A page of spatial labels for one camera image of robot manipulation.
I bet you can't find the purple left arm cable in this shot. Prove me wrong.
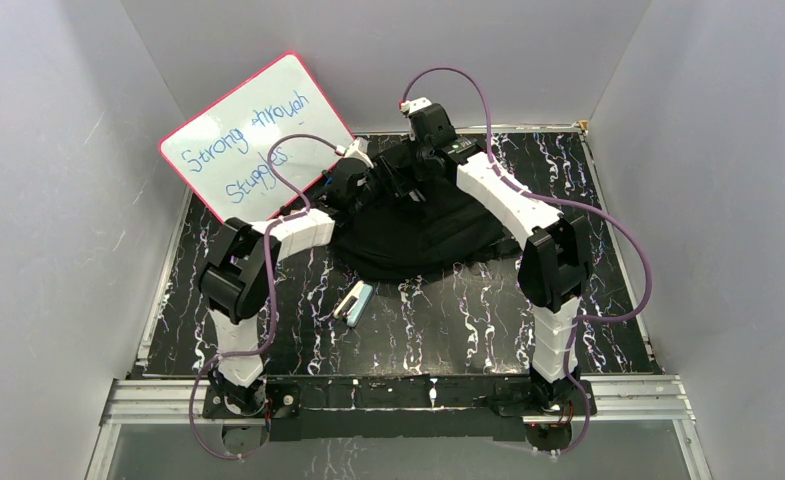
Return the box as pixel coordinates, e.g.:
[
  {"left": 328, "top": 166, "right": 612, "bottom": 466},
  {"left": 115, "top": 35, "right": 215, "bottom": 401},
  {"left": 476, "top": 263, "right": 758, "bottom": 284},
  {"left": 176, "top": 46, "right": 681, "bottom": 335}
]
[{"left": 187, "top": 134, "right": 347, "bottom": 463}]

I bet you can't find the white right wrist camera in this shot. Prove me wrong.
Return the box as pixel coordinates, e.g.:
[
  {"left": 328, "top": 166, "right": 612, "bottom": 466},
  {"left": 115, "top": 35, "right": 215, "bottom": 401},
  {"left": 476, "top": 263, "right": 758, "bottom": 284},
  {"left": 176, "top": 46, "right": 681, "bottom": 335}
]
[{"left": 399, "top": 97, "right": 432, "bottom": 119}]

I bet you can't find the black student backpack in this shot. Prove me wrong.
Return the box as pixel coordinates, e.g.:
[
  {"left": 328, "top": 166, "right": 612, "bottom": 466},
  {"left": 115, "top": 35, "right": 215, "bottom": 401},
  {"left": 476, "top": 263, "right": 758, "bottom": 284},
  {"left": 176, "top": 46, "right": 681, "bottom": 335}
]
[{"left": 319, "top": 159, "right": 521, "bottom": 283}]

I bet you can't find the white eraser block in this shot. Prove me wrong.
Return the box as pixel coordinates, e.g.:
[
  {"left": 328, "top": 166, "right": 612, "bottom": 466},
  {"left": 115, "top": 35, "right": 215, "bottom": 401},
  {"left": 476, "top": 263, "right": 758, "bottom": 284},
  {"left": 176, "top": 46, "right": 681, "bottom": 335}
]
[{"left": 333, "top": 280, "right": 374, "bottom": 328}]

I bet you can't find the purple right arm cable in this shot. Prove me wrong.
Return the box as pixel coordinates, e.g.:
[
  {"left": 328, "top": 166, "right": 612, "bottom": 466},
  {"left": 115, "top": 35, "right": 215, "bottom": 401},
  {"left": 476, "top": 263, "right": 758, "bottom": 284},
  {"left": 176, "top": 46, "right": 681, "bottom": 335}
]
[{"left": 401, "top": 66, "right": 654, "bottom": 458}]

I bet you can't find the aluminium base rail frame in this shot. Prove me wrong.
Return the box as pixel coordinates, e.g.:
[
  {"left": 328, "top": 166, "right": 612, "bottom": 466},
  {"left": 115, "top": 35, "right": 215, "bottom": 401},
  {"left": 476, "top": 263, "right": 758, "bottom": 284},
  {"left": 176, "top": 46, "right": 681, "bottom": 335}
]
[{"left": 87, "top": 374, "right": 711, "bottom": 479}]

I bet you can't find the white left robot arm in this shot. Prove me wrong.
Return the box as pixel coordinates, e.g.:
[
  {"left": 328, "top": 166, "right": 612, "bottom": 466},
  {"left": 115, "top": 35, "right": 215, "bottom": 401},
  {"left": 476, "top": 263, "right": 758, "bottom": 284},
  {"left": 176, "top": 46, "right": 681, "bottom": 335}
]
[{"left": 197, "top": 157, "right": 406, "bottom": 416}]

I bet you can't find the pink framed whiteboard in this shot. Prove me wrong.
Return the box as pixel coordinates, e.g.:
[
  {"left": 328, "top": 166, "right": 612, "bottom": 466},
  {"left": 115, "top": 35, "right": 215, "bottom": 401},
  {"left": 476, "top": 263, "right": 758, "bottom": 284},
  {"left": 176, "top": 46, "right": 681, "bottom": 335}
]
[{"left": 159, "top": 52, "right": 353, "bottom": 222}]

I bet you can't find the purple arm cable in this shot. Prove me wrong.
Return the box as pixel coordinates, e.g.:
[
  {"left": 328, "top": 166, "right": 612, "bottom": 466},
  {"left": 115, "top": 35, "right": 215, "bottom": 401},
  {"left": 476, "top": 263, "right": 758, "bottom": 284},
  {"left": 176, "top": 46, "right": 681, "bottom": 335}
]
[
  {"left": 401, "top": 66, "right": 654, "bottom": 458},
  {"left": 187, "top": 134, "right": 347, "bottom": 463}
]

